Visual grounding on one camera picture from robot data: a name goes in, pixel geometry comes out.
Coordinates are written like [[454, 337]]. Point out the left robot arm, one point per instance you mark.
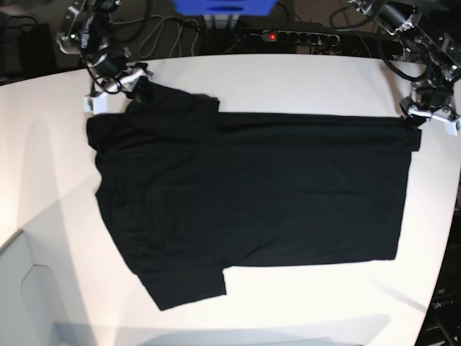
[[436, 49]]

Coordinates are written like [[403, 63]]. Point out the blue plastic box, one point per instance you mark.
[[209, 7]]

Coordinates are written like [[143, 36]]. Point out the black T-shirt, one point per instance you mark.
[[188, 191]]

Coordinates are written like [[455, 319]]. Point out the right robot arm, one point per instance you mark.
[[88, 31]]

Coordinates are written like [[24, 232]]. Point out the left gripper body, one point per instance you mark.
[[433, 103]]

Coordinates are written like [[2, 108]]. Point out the black box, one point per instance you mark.
[[36, 51]]

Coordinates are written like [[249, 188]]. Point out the black power strip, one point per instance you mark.
[[313, 43]]

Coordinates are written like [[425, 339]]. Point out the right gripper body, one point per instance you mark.
[[123, 81]]

